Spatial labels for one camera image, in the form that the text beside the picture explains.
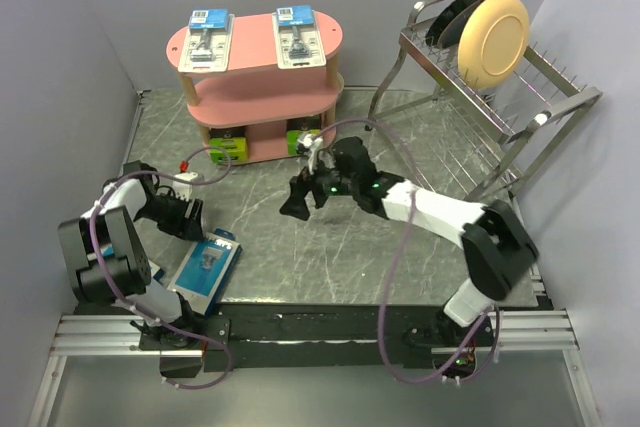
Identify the green black Gillette Labs box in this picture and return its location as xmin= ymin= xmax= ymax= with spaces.
xmin=286 ymin=115 xmax=322 ymax=156

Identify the blue white razor box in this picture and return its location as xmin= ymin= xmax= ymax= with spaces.
xmin=149 ymin=261 xmax=165 ymax=281

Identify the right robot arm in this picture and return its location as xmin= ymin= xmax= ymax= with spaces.
xmin=280 ymin=133 xmax=539 ymax=345

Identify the cream plate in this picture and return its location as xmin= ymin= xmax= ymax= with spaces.
xmin=457 ymin=0 xmax=530 ymax=89

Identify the clear Gillette blister razor pack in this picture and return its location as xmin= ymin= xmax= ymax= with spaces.
xmin=272 ymin=4 xmax=326 ymax=70

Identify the pink three-tier shelf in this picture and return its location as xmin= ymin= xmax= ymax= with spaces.
xmin=179 ymin=12 xmax=344 ymax=163

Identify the steel dish rack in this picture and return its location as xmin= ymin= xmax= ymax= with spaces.
xmin=368 ymin=0 xmax=602 ymax=200

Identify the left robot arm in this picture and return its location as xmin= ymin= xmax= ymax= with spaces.
xmin=58 ymin=161 xmax=204 ymax=349

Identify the aluminium rail frame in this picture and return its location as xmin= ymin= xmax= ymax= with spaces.
xmin=27 ymin=89 xmax=599 ymax=427

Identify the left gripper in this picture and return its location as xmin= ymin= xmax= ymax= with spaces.
xmin=136 ymin=189 xmax=203 ymax=242

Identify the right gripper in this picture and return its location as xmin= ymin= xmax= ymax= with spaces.
xmin=278 ymin=152 xmax=357 ymax=222

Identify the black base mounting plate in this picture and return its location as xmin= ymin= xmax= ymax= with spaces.
xmin=125 ymin=303 xmax=468 ymax=379

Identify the blue Harry's razor box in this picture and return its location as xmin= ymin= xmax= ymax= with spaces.
xmin=168 ymin=229 xmax=242 ymax=317

